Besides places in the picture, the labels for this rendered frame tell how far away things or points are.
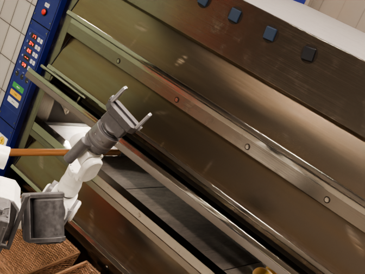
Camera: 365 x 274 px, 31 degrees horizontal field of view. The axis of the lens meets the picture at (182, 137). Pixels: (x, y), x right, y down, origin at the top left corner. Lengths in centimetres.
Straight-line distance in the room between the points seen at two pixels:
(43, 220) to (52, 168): 113
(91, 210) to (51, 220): 93
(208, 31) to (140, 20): 37
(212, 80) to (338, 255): 78
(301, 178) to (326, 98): 28
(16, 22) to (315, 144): 170
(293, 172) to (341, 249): 30
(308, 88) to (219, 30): 44
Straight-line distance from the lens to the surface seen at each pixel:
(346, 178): 216
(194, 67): 252
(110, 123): 199
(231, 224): 223
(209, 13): 251
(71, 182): 217
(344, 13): 664
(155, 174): 242
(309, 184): 223
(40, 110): 315
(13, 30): 334
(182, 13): 259
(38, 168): 313
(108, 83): 281
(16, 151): 272
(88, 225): 287
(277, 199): 230
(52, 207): 196
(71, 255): 288
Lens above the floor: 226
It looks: 16 degrees down
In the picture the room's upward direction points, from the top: 24 degrees clockwise
